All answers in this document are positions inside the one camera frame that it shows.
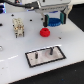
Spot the black cable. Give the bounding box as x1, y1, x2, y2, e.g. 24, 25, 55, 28
0, 0, 39, 10

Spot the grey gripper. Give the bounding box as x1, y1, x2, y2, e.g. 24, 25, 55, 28
36, 4, 71, 27

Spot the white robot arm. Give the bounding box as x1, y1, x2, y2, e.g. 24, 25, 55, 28
30, 0, 71, 27

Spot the metal base plate black border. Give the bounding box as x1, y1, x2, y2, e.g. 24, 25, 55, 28
26, 46, 66, 67

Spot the blue gear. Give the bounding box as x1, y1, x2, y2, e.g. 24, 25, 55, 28
48, 18, 61, 27

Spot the red gear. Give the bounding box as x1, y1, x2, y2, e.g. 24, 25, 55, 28
40, 28, 50, 37

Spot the beige connector block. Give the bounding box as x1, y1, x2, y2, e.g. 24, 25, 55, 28
13, 18, 24, 36

